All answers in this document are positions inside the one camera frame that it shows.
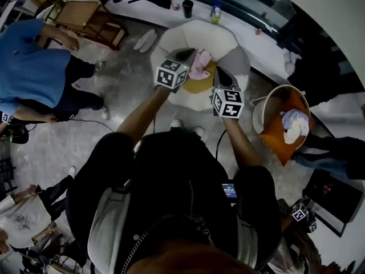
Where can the small pink jar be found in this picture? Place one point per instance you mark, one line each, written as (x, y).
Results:
(258, 32)

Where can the white armchair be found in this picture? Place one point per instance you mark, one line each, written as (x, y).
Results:
(208, 34)

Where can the white laundry basket orange liner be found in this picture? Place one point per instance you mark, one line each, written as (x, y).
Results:
(261, 116)

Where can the grey cushion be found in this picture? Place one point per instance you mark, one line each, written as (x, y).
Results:
(235, 60)

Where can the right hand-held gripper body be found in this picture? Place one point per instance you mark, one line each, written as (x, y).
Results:
(228, 103)

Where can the black cup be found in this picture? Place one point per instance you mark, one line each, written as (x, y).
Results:
(188, 8)

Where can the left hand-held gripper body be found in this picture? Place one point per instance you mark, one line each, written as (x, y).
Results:
(171, 76)

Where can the wooden rack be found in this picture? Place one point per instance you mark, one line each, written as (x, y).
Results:
(82, 16)

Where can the black bag green stripe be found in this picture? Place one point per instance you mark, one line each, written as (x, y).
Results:
(14, 134)

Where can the person's white shoe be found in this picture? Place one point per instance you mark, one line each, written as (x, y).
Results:
(198, 131)
(176, 124)

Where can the person's left white shoe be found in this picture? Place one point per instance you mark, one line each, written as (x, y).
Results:
(176, 124)

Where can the pale blue white cloth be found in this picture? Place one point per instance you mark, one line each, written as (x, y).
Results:
(295, 125)

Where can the person's right white shoe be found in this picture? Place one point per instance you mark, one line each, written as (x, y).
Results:
(198, 131)

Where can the green bottle blue cap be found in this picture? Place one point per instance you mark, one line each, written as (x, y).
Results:
(216, 13)

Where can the white slipper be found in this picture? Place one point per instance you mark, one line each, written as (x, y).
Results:
(144, 38)
(150, 43)

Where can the crumpled white cloth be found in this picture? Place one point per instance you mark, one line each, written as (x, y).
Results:
(292, 63)

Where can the person's left forearm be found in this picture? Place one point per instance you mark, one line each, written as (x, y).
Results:
(142, 116)

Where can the white printed tote bag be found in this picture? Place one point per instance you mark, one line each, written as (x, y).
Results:
(22, 218)

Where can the small screen device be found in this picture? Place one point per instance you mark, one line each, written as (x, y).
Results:
(229, 190)

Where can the small pink floor scrap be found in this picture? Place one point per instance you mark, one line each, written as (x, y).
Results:
(77, 86)

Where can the person's right forearm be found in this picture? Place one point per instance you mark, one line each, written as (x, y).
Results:
(242, 144)

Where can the pink garment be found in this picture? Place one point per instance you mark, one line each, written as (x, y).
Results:
(201, 64)

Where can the red label bottle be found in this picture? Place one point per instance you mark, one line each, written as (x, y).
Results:
(175, 2)

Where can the person's black clothed body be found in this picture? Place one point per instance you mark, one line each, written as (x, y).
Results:
(176, 175)

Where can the black flat tray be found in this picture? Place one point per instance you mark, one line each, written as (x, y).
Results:
(333, 201)

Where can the black coat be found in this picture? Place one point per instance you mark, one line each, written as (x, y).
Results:
(319, 73)

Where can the yellow cushion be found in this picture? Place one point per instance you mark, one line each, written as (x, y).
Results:
(199, 86)

